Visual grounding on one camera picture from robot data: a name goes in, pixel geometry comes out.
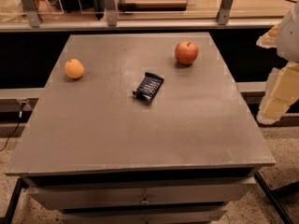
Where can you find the orange fruit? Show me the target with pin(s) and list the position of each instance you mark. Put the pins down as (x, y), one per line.
(74, 68)

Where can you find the grey drawer cabinet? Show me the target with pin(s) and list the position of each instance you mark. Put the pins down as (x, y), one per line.
(91, 150)

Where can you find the dark blue rxbar wrapper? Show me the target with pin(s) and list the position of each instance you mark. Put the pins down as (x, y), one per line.
(148, 88)

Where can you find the metal railing with posts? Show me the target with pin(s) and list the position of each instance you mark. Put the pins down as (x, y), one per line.
(91, 15)

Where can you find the red apple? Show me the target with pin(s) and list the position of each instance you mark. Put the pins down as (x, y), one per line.
(186, 52)

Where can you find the round drawer knob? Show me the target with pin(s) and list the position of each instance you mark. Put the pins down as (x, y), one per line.
(144, 200)

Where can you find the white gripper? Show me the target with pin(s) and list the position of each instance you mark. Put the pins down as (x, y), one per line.
(290, 37)

